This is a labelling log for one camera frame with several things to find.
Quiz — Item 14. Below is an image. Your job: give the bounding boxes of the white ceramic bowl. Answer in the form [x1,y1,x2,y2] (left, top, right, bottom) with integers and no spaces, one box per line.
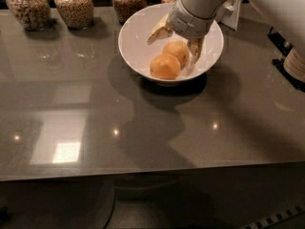
[118,4,224,86]

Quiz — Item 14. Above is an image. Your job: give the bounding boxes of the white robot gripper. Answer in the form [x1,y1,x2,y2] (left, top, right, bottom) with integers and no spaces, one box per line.
[147,0,215,65]

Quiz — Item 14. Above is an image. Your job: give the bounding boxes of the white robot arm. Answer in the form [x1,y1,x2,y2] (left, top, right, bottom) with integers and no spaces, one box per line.
[148,0,305,60]

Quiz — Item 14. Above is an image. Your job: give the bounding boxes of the white angled stand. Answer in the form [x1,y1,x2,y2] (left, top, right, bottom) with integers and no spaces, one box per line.
[214,0,242,31]

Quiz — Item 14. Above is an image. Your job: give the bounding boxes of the leftmost glass jar of cereal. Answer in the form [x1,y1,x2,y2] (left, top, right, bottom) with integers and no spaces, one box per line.
[6,0,51,31]

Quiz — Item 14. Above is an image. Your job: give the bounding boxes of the black cable under table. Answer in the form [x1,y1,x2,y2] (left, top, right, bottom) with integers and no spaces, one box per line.
[102,175,118,229]

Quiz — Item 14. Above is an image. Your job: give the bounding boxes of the striped floor strip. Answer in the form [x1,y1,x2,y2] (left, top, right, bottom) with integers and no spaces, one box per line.
[238,204,305,229]

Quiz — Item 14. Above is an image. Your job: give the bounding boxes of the rear orange fruit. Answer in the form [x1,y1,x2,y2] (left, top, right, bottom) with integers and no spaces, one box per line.
[162,40,190,67]

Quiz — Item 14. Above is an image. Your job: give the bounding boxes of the front orange fruit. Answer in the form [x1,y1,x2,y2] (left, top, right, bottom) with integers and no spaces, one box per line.
[150,53,181,80]

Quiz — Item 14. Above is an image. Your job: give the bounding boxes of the orange fruit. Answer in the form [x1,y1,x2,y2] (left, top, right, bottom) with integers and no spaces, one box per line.
[162,40,190,67]
[150,53,181,80]

